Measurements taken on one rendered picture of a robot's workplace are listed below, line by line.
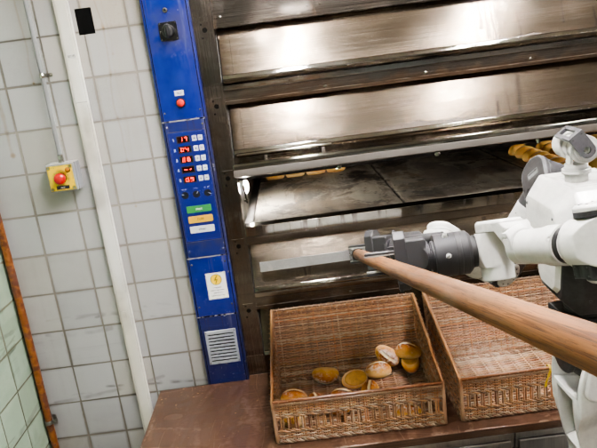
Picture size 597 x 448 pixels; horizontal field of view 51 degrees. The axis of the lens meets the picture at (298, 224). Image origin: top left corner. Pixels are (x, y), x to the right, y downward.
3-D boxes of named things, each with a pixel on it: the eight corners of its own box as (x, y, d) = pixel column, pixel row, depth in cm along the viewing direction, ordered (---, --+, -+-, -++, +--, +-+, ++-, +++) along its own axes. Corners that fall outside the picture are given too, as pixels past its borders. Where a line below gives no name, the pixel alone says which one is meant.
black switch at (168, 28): (161, 42, 214) (155, 8, 211) (179, 39, 214) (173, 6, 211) (159, 41, 210) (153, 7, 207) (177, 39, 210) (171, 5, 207)
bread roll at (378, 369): (389, 369, 237) (388, 356, 236) (394, 377, 231) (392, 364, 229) (363, 372, 237) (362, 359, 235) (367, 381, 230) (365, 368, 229)
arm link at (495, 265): (461, 285, 123) (521, 278, 122) (453, 231, 123) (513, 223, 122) (453, 281, 134) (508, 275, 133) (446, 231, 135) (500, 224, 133)
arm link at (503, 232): (473, 267, 129) (515, 266, 116) (467, 223, 129) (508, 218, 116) (500, 262, 131) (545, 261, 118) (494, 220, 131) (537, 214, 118)
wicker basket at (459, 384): (424, 355, 247) (418, 289, 240) (566, 336, 247) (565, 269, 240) (460, 424, 200) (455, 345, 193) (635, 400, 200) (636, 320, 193)
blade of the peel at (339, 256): (449, 246, 181) (449, 236, 181) (260, 272, 180) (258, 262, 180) (424, 243, 217) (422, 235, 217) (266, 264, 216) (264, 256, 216)
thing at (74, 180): (57, 189, 228) (51, 162, 226) (84, 186, 228) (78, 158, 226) (50, 194, 221) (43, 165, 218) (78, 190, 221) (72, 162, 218)
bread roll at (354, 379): (371, 382, 226) (367, 386, 231) (364, 364, 228) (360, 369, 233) (346, 390, 222) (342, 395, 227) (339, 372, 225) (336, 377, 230)
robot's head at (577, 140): (590, 146, 146) (570, 121, 144) (608, 151, 138) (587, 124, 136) (569, 164, 147) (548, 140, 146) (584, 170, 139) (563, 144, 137)
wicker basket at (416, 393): (277, 373, 248) (267, 308, 241) (420, 356, 246) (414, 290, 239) (274, 446, 201) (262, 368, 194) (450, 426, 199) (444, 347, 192)
